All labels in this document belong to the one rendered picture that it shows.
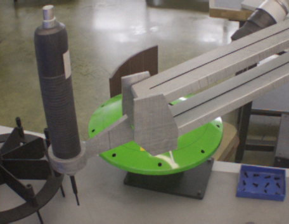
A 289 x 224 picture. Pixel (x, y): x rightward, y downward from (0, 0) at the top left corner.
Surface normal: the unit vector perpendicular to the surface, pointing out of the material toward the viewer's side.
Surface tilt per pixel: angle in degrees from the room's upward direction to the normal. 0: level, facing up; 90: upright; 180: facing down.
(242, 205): 0
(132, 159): 24
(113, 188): 0
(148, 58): 90
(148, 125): 90
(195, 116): 17
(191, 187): 0
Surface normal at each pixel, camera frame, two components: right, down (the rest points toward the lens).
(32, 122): 0.00, -0.82
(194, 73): -0.28, -0.73
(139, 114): 0.32, 0.54
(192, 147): 0.22, -0.58
